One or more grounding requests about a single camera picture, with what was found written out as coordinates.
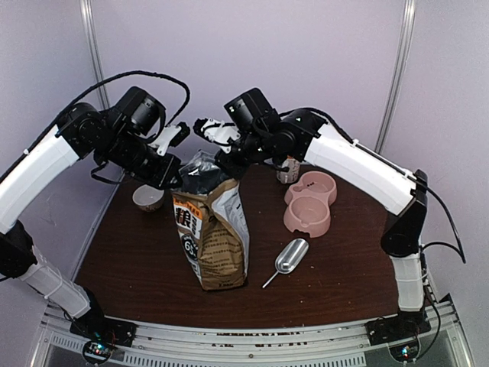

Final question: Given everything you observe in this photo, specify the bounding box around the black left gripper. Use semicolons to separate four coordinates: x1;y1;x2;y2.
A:
101;126;183;190

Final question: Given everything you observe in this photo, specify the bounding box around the brown pet food bag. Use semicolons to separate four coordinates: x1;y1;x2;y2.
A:
172;151;250;291

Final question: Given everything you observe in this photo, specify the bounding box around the pink double pet bowl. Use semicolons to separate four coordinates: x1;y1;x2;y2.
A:
283;171;337;238

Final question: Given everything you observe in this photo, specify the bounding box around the metal food scoop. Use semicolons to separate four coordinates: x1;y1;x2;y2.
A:
262;238;309;288

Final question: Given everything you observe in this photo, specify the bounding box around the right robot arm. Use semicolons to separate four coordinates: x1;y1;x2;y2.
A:
203;108;427;338

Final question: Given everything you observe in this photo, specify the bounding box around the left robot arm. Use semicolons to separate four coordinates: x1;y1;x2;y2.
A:
1;86;190;339

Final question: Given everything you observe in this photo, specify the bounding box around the white ceramic bowl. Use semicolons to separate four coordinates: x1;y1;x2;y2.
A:
132;185;164;213

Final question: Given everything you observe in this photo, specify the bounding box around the floral mug yellow inside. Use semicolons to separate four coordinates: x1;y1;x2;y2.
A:
276;156;300;184

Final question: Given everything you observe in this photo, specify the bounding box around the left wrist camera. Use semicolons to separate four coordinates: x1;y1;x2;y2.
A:
148;122;190;156

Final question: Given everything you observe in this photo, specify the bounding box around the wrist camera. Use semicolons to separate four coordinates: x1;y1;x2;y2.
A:
193;87;282;148
148;122;190;156

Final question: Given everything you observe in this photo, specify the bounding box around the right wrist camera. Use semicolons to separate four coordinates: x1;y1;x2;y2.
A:
193;87;282;148

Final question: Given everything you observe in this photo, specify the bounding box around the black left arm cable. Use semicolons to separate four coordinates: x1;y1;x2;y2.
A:
0;70;191;180

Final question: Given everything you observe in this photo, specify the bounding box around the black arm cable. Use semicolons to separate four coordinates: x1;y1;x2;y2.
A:
0;70;191;180
414;183;468;359

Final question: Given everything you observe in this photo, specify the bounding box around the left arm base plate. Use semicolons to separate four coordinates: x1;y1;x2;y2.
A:
70;318;137;347

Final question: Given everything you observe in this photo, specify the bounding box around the aluminium front rail frame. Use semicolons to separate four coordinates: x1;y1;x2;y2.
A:
36;300;469;367

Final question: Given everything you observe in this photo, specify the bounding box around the right aluminium wall post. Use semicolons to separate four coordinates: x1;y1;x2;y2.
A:
374;0;416;154

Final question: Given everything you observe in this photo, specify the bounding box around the aluminium wall post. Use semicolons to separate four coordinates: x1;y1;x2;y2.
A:
374;0;416;154
79;0;110;110

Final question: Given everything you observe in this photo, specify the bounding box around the left aluminium wall post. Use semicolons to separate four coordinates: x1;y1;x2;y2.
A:
79;0;110;110

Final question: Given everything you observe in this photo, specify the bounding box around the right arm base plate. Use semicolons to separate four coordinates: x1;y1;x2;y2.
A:
365;315;432;346

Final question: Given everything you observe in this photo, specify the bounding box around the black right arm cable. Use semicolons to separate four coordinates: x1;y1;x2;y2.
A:
414;183;468;359

